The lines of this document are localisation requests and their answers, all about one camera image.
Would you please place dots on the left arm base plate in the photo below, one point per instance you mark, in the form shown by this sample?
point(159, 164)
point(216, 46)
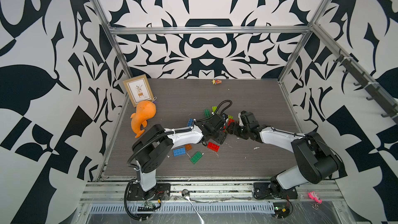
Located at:
point(160, 191)

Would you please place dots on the dark green lego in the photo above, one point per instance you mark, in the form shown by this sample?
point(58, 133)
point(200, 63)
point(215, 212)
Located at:
point(196, 157)
point(207, 113)

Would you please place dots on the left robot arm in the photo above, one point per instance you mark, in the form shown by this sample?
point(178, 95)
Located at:
point(154, 146)

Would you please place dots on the blue lego brick upper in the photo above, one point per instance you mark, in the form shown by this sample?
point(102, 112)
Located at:
point(190, 122)

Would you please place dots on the metal spoon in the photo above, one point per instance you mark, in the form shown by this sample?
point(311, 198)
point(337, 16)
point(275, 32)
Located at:
point(186, 195)

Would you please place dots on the framed plant picture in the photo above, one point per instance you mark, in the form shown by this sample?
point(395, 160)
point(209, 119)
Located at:
point(138, 89)

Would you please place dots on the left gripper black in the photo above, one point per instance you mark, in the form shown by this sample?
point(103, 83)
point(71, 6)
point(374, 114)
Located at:
point(221, 137)

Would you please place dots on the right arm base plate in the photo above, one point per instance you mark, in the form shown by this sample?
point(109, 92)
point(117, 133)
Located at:
point(264, 191)

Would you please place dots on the pink clip toy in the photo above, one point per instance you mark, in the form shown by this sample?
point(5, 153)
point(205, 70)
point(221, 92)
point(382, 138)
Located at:
point(314, 196)

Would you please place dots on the blue lego brick lower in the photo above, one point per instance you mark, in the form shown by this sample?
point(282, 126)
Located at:
point(179, 152)

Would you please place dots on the orange whale plush toy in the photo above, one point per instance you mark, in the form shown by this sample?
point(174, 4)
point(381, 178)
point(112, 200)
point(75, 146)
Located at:
point(145, 110)

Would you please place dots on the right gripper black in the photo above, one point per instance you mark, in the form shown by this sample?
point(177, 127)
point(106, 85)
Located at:
point(232, 129)

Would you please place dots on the red lego brick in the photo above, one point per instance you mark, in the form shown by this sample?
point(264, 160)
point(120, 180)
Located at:
point(213, 147)
point(230, 122)

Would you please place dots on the blue lego brick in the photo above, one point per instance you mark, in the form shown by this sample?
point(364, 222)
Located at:
point(179, 152)
point(190, 122)

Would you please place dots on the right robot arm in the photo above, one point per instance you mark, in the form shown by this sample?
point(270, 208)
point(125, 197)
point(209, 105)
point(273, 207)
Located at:
point(315, 160)

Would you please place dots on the small toy figure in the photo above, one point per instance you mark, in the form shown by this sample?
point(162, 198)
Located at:
point(216, 81)

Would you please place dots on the wall hook rack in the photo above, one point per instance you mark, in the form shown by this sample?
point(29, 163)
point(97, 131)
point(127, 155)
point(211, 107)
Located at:
point(365, 81)

